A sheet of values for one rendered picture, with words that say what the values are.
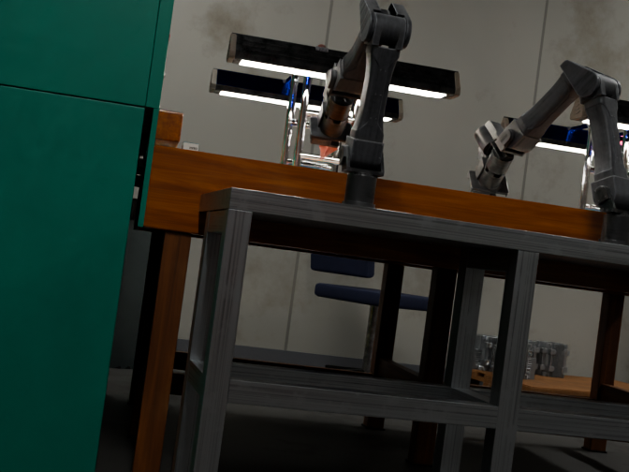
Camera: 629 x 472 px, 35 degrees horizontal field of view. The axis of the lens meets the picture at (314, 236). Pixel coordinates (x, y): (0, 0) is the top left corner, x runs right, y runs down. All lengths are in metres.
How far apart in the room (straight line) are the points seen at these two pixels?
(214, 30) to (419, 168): 1.29
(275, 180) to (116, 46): 0.46
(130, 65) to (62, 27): 0.16
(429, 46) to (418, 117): 0.38
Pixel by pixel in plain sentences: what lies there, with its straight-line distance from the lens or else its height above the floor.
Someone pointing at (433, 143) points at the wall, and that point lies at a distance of 5.40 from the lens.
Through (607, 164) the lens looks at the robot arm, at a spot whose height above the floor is 0.86.
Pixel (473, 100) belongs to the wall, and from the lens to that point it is 5.50.
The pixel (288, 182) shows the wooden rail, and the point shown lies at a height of 0.73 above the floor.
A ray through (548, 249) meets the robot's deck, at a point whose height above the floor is 0.64.
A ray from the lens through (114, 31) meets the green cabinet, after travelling 2.26.
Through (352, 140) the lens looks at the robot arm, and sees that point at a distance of 2.09.
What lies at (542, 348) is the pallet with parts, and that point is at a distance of 5.28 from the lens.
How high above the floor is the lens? 0.56
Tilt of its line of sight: 1 degrees up
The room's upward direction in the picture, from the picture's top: 8 degrees clockwise
